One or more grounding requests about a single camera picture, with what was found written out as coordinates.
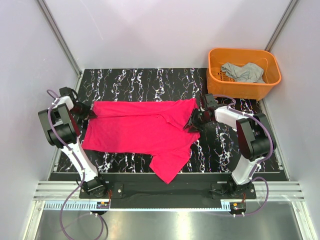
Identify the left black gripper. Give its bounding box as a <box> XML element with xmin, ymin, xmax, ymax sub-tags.
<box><xmin>70</xmin><ymin>101</ymin><xmax>97</xmax><ymax>121</ymax></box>

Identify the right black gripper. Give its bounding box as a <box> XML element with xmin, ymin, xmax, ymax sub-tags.
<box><xmin>183</xmin><ymin>108</ymin><xmax>212</xmax><ymax>134</ymax></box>

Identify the pink t shirt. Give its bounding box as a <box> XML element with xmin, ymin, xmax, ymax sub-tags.
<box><xmin>82</xmin><ymin>98</ymin><xmax>200</xmax><ymax>184</ymax></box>

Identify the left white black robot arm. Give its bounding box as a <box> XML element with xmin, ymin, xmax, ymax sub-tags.
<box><xmin>38</xmin><ymin>95</ymin><xmax>108</xmax><ymax>198</ymax></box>

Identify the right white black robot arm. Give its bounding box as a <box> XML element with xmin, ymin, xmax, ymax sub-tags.
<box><xmin>183</xmin><ymin>104</ymin><xmax>276</xmax><ymax>199</ymax></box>

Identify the orange plastic basket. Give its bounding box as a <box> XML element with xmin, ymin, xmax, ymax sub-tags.
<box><xmin>206</xmin><ymin>48</ymin><xmax>282</xmax><ymax>101</ymax></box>

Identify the grey t shirt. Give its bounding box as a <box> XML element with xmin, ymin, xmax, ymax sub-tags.
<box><xmin>221</xmin><ymin>62</ymin><xmax>264</xmax><ymax>84</ymax></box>

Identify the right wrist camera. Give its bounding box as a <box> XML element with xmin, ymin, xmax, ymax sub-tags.
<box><xmin>200</xmin><ymin>93</ymin><xmax>218</xmax><ymax>111</ymax></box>

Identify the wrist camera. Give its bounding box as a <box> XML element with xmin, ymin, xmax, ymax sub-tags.
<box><xmin>59</xmin><ymin>87</ymin><xmax>78</xmax><ymax>101</ymax></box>
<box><xmin>200</xmin><ymin>93</ymin><xmax>218</xmax><ymax>111</ymax></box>

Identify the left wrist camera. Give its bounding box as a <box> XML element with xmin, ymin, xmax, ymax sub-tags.
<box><xmin>59</xmin><ymin>87</ymin><xmax>78</xmax><ymax>101</ymax></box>

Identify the slotted white cable duct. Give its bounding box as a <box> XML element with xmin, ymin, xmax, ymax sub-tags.
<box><xmin>44</xmin><ymin>201</ymin><xmax>247</xmax><ymax>212</ymax></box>

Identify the left aluminium frame post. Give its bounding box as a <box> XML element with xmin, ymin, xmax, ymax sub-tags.
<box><xmin>35</xmin><ymin>0</ymin><xmax>82</xmax><ymax>78</ymax></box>

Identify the aluminium frame post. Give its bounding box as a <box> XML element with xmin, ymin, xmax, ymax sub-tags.
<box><xmin>35</xmin><ymin>0</ymin><xmax>82</xmax><ymax>78</ymax></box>
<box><xmin>264</xmin><ymin>0</ymin><xmax>300</xmax><ymax>52</ymax></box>

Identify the right aluminium frame post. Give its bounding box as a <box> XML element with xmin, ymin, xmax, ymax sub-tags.
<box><xmin>264</xmin><ymin>0</ymin><xmax>300</xmax><ymax>52</ymax></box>

